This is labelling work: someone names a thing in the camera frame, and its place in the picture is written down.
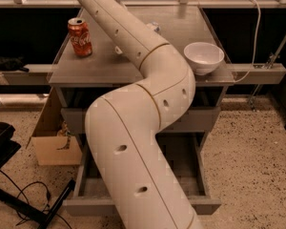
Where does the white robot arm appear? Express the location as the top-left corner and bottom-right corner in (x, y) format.
(78, 0), (203, 229)

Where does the red coca-cola can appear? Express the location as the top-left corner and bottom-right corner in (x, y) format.
(68, 17), (92, 56)

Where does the open cardboard box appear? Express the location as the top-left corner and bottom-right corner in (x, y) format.
(31, 89), (82, 166)

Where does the open grey lower drawer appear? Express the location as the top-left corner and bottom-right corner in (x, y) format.
(63, 133), (221, 217)

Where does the black floor cable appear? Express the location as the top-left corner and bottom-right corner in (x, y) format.
(0, 169), (73, 229)

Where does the grey wooden drawer cabinet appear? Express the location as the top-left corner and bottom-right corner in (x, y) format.
(50, 5), (234, 216)

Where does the white hanging cable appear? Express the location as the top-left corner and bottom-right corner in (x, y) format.
(234, 0), (262, 84)

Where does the black bag on rail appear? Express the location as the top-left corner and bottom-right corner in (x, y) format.
(0, 57), (29, 73)

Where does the clear plastic water bottle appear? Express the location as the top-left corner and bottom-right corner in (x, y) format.
(113, 21), (162, 56)

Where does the white ceramic bowl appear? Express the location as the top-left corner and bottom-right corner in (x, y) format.
(183, 42), (224, 75)

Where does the black chair base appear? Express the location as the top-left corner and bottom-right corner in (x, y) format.
(0, 121), (76, 229)

